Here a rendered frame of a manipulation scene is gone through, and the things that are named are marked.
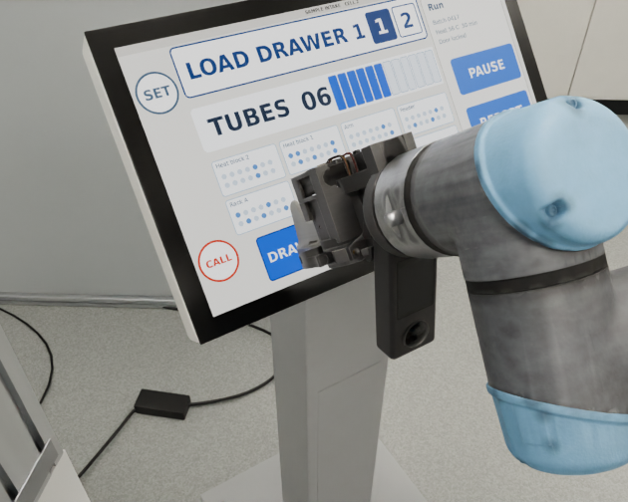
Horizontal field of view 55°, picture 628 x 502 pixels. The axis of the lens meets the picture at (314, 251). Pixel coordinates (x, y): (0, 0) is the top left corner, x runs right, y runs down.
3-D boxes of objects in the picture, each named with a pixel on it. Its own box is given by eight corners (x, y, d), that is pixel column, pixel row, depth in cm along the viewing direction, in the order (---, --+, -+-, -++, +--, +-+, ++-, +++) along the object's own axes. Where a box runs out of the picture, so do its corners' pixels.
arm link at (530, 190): (556, 281, 27) (513, 93, 27) (420, 283, 37) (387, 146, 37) (672, 241, 30) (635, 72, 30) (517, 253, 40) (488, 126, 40)
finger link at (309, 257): (325, 235, 58) (369, 226, 50) (332, 253, 58) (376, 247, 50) (282, 252, 56) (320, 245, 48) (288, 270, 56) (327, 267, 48)
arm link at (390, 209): (514, 233, 40) (418, 277, 37) (471, 239, 45) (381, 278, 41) (479, 125, 40) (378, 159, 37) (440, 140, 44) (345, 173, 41)
